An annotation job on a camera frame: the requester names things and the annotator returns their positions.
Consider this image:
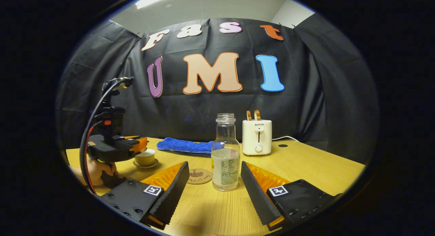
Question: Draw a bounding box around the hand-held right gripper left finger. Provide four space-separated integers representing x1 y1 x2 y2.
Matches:
99 161 190 230

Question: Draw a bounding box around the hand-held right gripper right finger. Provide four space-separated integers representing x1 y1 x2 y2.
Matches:
240 161 342 231

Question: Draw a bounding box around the beige ceramic teacup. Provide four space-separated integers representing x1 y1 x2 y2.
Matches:
134 150 157 167

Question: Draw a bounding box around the round cork coaster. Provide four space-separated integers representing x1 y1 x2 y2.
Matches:
186 168 213 185

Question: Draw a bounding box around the clear glass water bottle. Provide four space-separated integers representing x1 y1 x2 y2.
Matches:
211 113 241 191

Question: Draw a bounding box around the beige ceramic saucer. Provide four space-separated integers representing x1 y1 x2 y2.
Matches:
133 158 159 169

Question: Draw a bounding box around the blue towel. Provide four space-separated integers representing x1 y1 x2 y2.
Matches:
157 137 215 157

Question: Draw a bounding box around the white toaster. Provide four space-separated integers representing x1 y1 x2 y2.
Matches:
242 119 272 156

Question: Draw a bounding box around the black backdrop cloth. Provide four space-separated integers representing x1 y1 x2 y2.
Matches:
56 12 379 163

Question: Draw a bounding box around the red gripper cable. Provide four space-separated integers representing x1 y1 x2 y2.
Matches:
84 122 102 192

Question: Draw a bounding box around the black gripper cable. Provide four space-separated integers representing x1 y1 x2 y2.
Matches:
79 79 133 195

